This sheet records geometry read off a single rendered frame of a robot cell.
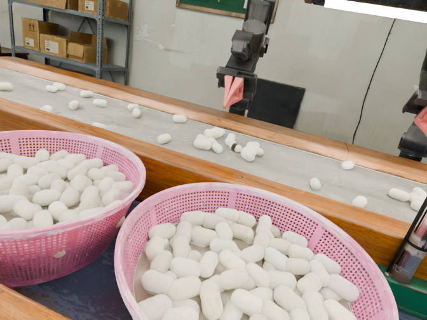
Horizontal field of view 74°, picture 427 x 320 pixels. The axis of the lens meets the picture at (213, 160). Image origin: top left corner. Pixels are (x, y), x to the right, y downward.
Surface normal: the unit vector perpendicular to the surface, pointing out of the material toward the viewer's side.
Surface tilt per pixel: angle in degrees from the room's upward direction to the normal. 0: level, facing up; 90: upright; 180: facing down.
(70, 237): 108
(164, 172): 90
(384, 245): 90
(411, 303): 90
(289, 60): 90
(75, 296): 0
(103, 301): 0
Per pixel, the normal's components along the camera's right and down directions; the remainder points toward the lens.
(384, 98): -0.35, 0.30
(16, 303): 0.18, -0.91
